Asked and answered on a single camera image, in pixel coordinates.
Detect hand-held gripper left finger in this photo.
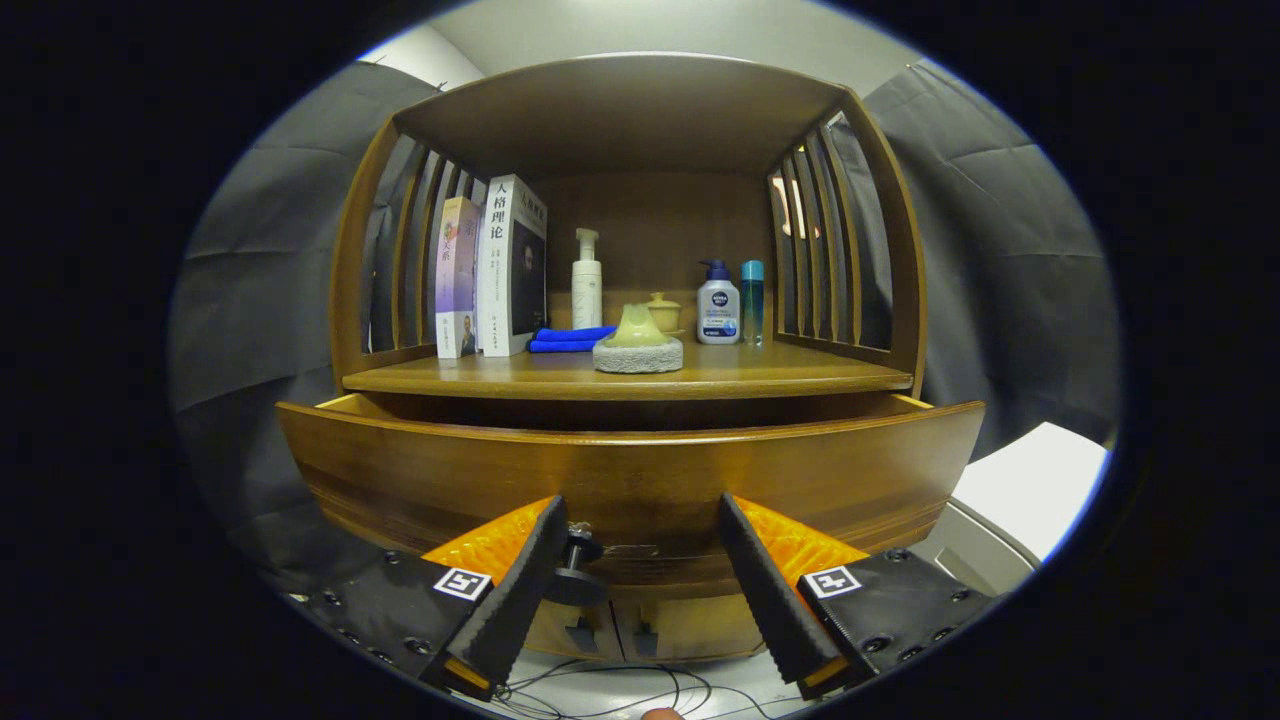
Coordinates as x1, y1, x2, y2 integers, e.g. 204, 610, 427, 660
295, 495, 571, 701

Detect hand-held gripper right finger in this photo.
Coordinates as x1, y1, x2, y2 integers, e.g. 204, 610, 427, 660
716, 492, 1001, 701

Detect wooden drawer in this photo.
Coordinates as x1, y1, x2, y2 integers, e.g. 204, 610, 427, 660
275, 392, 988, 601

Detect green scrubber with grey pad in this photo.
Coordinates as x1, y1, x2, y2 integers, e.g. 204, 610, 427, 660
592, 303, 685, 375

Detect wooden cabinet door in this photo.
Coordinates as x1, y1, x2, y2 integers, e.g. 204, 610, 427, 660
525, 600, 626, 661
612, 597, 771, 663

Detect black drawer knob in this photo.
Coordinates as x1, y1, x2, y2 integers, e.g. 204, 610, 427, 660
545, 522, 608, 607

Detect wooden countertop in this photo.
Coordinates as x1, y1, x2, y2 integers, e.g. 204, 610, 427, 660
342, 340, 914, 402

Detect wooden cabinet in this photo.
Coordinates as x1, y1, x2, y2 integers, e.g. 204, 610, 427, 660
330, 52, 929, 666

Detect blue folded cloth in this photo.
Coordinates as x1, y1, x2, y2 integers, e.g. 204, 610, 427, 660
528, 325, 618, 354

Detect white bottle with blue cap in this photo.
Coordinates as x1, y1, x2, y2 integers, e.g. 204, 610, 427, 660
696, 260, 742, 346

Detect white appliance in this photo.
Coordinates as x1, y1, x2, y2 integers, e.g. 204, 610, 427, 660
910, 422, 1111, 598

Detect teal bottle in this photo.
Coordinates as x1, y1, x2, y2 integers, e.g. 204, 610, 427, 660
740, 260, 766, 347

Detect white pump bottle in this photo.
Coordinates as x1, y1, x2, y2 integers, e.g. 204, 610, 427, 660
571, 228, 604, 330

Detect thin purple book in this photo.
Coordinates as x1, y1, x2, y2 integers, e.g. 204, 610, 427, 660
435, 196, 483, 360

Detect thick white book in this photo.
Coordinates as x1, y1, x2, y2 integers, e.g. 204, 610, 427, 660
476, 174, 549, 358

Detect black backdrop cloth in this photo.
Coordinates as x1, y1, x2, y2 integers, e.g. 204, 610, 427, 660
168, 60, 1121, 601

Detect black floor cables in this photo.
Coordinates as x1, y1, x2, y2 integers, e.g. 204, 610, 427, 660
490, 655, 791, 720

